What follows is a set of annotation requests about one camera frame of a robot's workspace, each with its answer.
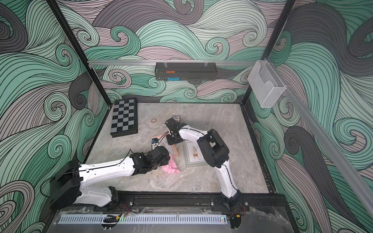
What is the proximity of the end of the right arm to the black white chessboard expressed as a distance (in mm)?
309

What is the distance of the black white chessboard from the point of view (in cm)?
102

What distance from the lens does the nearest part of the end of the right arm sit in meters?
0.73
